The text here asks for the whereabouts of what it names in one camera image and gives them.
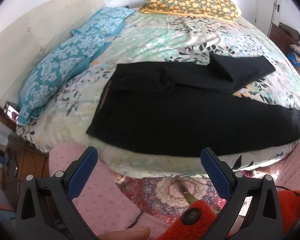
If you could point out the phone on nightstand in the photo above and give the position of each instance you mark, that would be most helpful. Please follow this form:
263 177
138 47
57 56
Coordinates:
12 111

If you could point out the pink dotted pajama leg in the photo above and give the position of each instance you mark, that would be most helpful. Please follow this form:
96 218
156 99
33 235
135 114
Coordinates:
105 208

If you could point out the far blue floral pillow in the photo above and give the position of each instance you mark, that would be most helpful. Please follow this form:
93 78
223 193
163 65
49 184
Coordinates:
109 21

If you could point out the wooden nightstand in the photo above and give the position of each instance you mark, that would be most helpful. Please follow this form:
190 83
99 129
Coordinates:
21 159

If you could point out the black pants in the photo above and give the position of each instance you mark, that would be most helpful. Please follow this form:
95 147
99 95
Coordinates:
180 108

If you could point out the cream upholstered headboard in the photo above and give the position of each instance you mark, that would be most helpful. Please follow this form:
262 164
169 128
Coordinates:
26 41

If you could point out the near blue floral pillow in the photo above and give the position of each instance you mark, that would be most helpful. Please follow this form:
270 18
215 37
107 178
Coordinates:
48 76

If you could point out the blue floral pillow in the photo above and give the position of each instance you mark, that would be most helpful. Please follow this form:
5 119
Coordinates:
48 76
109 21

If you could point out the orange fleece sleeve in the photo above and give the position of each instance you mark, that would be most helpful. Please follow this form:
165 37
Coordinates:
196 220

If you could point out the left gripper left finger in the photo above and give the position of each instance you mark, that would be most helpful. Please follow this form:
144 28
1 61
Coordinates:
45 209

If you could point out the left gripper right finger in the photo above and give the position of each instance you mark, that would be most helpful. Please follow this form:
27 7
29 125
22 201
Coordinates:
263 219

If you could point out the red patterned rug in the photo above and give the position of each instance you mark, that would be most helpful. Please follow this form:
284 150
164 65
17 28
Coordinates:
161 198

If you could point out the orange patterned folded blanket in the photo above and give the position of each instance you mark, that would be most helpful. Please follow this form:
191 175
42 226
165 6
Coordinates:
222 10

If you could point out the wooden side table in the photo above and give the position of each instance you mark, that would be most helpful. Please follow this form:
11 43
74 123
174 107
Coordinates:
283 40

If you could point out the stack of folded clothes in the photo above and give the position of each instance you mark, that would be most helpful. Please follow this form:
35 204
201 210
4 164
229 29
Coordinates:
294 55

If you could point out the floral bed sheet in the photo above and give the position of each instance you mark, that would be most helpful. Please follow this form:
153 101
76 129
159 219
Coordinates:
155 37

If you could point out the yellow-green plastic object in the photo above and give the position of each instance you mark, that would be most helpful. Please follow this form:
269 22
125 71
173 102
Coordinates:
188 196

